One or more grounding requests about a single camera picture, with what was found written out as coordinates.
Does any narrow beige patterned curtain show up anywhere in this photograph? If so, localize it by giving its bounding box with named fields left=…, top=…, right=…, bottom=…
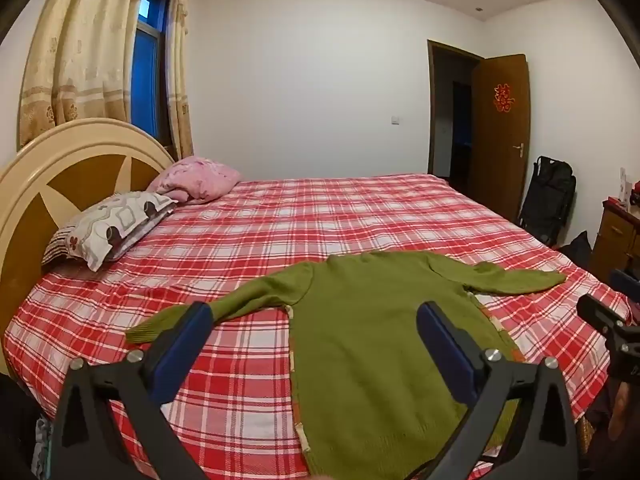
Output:
left=166, top=0, right=195, bottom=161

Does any brown wooden door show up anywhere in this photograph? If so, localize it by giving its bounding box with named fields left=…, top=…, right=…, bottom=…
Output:
left=471, top=54, right=531, bottom=223

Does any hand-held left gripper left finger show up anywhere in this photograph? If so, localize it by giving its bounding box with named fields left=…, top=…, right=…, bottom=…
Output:
left=52, top=301, right=215, bottom=480

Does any small dark bag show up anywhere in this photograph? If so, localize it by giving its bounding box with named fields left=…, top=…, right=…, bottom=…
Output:
left=560, top=231, right=593, bottom=268

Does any pink floral pillow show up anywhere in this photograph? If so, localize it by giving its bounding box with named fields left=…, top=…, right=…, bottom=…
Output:
left=146, top=156, right=242, bottom=206

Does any dark wooden door frame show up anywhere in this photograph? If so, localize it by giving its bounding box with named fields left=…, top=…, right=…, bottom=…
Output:
left=427, top=39, right=486, bottom=181

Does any brown wooden cabinet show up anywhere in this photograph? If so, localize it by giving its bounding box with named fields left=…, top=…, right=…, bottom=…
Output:
left=587, top=199, right=640, bottom=286

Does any red paper door decoration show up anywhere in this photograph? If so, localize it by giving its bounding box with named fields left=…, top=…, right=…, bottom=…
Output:
left=492, top=81, right=516, bottom=112

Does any wide beige patterned curtain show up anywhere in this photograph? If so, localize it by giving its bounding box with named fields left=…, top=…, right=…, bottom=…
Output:
left=17, top=0, right=152, bottom=148

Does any grey patterned pillow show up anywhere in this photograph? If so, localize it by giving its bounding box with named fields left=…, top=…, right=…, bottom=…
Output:
left=41, top=191, right=179, bottom=273

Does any red plaid bed sheet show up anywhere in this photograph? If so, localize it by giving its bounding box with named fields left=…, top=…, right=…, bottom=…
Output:
left=2, top=174, right=633, bottom=480

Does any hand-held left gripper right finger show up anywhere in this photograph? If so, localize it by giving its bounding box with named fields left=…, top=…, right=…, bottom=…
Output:
left=416, top=301, right=581, bottom=480

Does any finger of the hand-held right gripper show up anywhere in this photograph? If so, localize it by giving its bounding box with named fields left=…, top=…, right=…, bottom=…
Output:
left=576, top=292, right=632, bottom=341
left=611, top=269, right=640, bottom=303

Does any tall black bag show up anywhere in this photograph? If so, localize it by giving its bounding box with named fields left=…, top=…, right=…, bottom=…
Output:
left=517, top=156, right=577, bottom=247

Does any cream and brown headboard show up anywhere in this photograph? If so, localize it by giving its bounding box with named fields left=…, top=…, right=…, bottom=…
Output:
left=0, top=118, right=176, bottom=336

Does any green striped knit sweater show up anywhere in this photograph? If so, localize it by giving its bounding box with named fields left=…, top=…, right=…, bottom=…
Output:
left=125, top=251, right=567, bottom=476

